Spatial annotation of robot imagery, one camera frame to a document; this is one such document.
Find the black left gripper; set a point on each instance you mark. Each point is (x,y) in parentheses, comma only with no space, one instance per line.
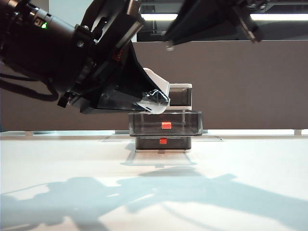
(108,36)

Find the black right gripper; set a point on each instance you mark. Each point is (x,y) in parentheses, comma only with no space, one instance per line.
(247,21)

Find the white earphone charging case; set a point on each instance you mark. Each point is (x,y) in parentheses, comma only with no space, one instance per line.
(158,80)

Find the clear plastic container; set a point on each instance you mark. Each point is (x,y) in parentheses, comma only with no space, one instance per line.
(144,125)

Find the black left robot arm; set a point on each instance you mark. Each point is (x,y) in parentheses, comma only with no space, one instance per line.
(36,48)

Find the long ceiling light strip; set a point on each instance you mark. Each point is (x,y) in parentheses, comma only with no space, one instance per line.
(276,16)

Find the brown desk partition panel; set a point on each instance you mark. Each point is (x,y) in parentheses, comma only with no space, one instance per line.
(252,96)

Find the bluish object behind partition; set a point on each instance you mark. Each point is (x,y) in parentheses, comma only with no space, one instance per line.
(43,132)

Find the white partition foot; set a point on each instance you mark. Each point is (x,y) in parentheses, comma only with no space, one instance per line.
(29,134)
(298,132)

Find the white plastic drawer cabinet frame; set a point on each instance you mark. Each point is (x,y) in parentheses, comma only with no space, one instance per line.
(183,85)

